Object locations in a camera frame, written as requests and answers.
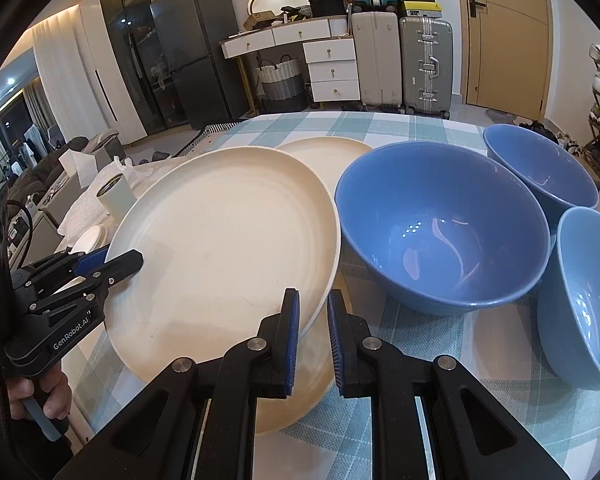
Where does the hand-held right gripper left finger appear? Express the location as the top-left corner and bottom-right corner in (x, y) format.
(52, 287), (301, 480)

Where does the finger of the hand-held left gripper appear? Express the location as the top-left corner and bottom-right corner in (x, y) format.
(12, 251), (106, 291)
(27, 250), (144, 316)

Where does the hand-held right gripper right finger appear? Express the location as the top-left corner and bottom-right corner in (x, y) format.
(327, 288), (571, 480)

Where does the large cream plate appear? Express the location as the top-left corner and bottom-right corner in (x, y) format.
(100, 146), (342, 435)

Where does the large blue bowl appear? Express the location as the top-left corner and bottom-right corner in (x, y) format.
(334, 141), (552, 317)

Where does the person's left hand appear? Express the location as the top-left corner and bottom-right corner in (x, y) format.
(9, 360), (73, 420)

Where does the small white round lid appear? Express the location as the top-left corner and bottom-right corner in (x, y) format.
(75, 225), (111, 266)

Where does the white crumpled plastic sheet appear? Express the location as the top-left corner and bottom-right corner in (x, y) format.
(57, 157), (181, 241)

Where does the pale green tape roll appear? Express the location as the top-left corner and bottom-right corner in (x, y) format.
(97, 172), (132, 221)

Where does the white tissue paper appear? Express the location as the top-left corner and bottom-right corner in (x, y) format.
(60, 150), (98, 186)

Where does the dark grey sofa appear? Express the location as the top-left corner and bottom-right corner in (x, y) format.
(10, 152), (66, 196)

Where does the white wardrobe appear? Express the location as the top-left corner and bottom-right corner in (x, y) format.
(32, 15), (148, 146)

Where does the black glass cabinet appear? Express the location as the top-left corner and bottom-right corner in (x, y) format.
(98, 0), (176, 133)

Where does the dark grey refrigerator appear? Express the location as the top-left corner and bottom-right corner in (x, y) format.
(150, 0), (248, 131)

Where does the woven laundry basket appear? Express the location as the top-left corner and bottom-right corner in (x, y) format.
(256, 57), (306, 101)

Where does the light blue bowl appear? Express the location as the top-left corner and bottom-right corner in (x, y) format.
(536, 206), (600, 392)

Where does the medium blue bowl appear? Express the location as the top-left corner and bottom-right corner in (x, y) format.
(482, 124), (600, 211)

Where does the beige suitcase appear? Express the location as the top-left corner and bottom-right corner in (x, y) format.
(351, 10), (403, 111)

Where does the white dressing table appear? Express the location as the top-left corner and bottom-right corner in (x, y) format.
(220, 15), (361, 116)

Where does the silver suitcase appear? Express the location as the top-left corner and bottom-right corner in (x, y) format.
(399, 16), (454, 120)

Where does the yellow black shoe box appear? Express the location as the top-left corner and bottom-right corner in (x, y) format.
(399, 1), (438, 18)

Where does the wooden door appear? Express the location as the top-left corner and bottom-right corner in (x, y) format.
(455, 0), (553, 121)

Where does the black cable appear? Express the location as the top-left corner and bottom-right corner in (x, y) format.
(2, 200), (36, 261)

